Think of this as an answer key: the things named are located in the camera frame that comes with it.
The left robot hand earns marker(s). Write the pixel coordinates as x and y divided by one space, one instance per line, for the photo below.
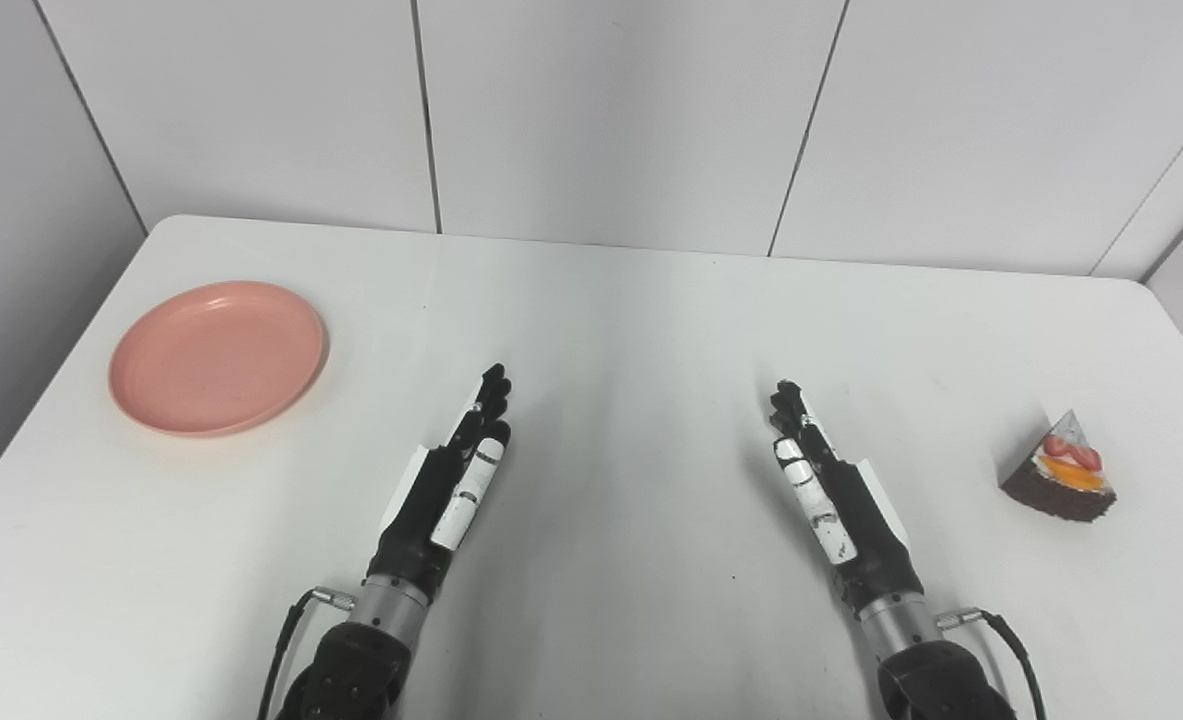
421 510

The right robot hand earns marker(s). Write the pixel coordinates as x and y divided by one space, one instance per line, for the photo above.
866 520

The chocolate cake slice with fruit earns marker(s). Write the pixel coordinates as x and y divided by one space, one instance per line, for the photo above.
1059 480

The pink plate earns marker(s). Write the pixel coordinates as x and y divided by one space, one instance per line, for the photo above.
217 357

